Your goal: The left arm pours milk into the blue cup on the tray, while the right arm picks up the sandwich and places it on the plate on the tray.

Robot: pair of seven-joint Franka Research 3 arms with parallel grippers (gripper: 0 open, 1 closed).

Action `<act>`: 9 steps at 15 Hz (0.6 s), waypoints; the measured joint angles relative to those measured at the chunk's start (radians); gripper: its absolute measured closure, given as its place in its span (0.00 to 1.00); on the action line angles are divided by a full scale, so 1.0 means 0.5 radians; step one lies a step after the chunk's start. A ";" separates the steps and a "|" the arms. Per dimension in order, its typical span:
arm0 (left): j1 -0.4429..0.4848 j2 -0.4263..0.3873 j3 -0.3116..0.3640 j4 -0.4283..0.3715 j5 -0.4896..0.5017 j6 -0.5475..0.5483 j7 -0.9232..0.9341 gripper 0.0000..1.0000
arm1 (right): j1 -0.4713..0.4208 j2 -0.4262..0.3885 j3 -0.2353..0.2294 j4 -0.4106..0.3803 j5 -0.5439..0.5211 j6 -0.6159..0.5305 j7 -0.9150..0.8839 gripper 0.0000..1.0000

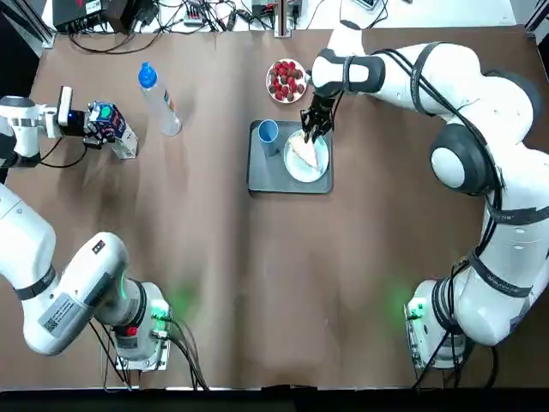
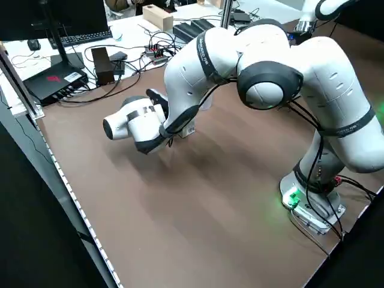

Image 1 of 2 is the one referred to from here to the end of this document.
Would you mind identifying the clear bottle blue cap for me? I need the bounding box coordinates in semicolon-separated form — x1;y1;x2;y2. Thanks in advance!
137;62;183;137

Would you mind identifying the dark brown box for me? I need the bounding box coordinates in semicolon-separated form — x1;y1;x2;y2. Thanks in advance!
106;0;145;34

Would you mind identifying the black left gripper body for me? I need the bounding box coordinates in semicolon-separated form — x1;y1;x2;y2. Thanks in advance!
67;109;92;138

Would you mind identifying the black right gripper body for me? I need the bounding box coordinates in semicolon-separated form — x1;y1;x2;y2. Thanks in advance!
305;91;343;129

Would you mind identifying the white plate with pink rim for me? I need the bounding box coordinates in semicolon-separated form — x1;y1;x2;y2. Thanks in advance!
265;58;309;103

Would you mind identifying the blue cup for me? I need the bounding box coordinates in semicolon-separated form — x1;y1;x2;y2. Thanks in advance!
256;118;280;158

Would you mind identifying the pale blue round plate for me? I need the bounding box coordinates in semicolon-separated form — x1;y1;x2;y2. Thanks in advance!
283;129;330;184

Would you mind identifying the aluminium upright post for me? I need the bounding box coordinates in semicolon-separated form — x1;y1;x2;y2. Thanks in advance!
275;0;298;38

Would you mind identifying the blue milk carton green cap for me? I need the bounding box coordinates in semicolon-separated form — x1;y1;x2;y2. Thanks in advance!
87;101;139;161

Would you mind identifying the grey usb hub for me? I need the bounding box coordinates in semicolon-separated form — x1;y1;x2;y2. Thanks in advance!
184;7;215;23

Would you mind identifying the black router box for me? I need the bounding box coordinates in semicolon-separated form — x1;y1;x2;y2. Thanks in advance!
51;0;111;32

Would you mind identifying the black cable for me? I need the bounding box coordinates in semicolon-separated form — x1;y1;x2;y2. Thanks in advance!
68;25;166;55
411;334;501;390
38;136;89;168
87;315;210;392

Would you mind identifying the triangular sandwich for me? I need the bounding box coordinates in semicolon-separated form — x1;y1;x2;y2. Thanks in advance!
287;131;325;175

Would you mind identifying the aluminium frame rail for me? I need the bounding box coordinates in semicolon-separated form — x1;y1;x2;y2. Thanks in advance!
0;8;56;49

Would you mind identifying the grey rectangular tray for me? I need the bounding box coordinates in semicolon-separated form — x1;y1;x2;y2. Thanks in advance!
245;120;335;196

